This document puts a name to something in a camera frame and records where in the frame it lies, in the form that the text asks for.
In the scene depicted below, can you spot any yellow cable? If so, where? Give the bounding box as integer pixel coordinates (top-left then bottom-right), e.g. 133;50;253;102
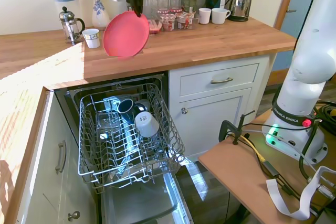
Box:
241;133;266;162

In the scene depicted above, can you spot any white mug with printed base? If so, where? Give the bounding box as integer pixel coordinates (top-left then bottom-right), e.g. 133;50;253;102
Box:
134;111;160;137

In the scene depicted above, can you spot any white paper cup with print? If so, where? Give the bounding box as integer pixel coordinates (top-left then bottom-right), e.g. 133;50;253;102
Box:
82;28;100;49

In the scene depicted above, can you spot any grey wire dishwasher rack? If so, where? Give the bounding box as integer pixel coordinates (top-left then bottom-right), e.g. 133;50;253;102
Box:
77;82;186;188

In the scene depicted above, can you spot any yogurt cup with red label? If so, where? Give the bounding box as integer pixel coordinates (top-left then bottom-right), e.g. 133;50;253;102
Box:
175;12;187;29
160;13;176;32
185;11;195;28

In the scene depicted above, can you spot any stainless steel electric kettle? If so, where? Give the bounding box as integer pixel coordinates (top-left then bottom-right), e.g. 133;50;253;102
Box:
227;0;253;22

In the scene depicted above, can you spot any white vase with blue flowers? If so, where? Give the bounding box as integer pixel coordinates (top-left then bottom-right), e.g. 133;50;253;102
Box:
90;0;111;28

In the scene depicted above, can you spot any black C-clamp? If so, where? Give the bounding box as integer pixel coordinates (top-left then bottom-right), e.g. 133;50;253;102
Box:
219;110;255;146

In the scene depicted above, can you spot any clear jar with green lid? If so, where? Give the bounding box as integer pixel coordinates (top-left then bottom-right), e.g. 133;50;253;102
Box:
142;0;153;18

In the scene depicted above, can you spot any pink plastic plate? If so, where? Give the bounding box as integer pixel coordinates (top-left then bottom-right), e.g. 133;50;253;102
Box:
102;10;150;58

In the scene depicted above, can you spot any metal drawer handle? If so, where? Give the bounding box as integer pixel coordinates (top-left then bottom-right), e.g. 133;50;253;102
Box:
55;140;67;174
211;77;234;84

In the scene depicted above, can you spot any clear pitcher with blue lid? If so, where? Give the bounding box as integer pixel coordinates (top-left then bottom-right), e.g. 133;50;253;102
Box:
50;0;79;29

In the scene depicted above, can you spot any black cable bundle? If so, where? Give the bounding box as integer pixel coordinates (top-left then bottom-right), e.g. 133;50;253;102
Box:
313;100;336;137

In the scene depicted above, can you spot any black cable adapter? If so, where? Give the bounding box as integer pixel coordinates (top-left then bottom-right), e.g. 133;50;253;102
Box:
262;160;280;177

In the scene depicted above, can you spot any white cabinet with single drawer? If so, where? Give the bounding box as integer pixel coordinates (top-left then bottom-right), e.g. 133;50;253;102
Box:
167;55;271;162

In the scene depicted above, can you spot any built-in dishwasher body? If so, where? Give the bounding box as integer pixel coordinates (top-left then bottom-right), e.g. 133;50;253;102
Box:
56;73;169;109

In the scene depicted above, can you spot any clear glass container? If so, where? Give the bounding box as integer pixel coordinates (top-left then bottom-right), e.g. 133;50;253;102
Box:
96;111;121;141

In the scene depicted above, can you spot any white flat ribbon cable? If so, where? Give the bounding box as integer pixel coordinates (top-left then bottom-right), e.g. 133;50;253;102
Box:
266;166;336;221

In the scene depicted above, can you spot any dark navy mug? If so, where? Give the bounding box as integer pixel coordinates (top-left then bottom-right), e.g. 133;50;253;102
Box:
117;99;146;124

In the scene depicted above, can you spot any clear plastic tray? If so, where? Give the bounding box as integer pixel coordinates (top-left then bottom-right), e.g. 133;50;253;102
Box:
157;10;201;33

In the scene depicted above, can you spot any wooden robot mounting board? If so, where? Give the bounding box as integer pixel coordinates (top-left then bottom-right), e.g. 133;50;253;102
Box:
198;108;336;224

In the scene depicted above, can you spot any steel dishwasher door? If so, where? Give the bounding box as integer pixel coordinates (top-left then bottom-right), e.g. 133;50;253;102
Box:
99;166;195;224

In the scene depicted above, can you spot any white cabinet beside window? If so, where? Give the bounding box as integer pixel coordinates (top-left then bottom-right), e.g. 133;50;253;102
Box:
18;90;98;224

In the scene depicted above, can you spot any glass French press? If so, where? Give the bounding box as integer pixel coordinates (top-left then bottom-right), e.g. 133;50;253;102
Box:
58;6;86;46

